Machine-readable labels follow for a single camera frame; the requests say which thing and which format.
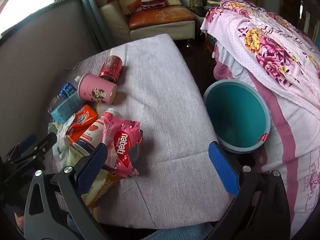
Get floral pink bedsheet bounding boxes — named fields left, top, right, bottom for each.
left=200, top=0, right=320, bottom=115

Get window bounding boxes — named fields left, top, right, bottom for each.
left=0, top=0, right=63, bottom=35

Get white drink bottle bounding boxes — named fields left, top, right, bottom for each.
left=74, top=108, right=122, bottom=155

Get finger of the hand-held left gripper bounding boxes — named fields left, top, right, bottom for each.
left=30, top=132, right=58, bottom=156
left=6, top=134, right=38, bottom=158

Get teal trash bin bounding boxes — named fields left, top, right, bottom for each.
left=202, top=79, right=271, bottom=153

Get pink and white quilt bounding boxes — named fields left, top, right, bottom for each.
left=212, top=40, right=320, bottom=238

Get dark wooden cabinet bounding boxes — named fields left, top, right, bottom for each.
left=280, top=0, right=318, bottom=43

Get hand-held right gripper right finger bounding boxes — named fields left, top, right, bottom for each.
left=207, top=141, right=292, bottom=240

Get orange snack packet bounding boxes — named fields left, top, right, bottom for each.
left=65, top=104, right=98, bottom=143

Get pink wafer packet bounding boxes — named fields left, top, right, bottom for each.
left=101, top=111, right=143, bottom=178

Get white plastic wrapper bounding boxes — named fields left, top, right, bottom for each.
left=48, top=121, right=75, bottom=170

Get cream yellow snack packet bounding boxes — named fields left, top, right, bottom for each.
left=81, top=169, right=123, bottom=208

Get clear bottle with blue label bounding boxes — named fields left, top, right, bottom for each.
left=47, top=76, right=82, bottom=113

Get orange seat cushion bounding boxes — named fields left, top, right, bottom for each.
left=129, top=6, right=196, bottom=29

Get red soda can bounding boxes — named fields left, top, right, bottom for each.
left=98, top=56, right=124, bottom=83

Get person's left hand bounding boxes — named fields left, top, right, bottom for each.
left=14, top=212, right=25, bottom=234

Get grey padded panel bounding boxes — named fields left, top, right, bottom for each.
left=0, top=0, right=105, bottom=153

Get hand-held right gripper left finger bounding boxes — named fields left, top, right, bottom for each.
left=24, top=142, right=112, bottom=240

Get cream leather sofa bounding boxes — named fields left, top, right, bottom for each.
left=94, top=0, right=196, bottom=48

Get person's blue trousers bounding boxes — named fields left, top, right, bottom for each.
left=147, top=226, right=208, bottom=240

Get light blue carton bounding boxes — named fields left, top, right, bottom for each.
left=51, top=91, right=87, bottom=124

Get teal curtain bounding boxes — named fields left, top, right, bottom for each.
left=75, top=0, right=105, bottom=50

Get pink paper cup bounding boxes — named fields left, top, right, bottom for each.
left=77, top=73, right=118, bottom=105

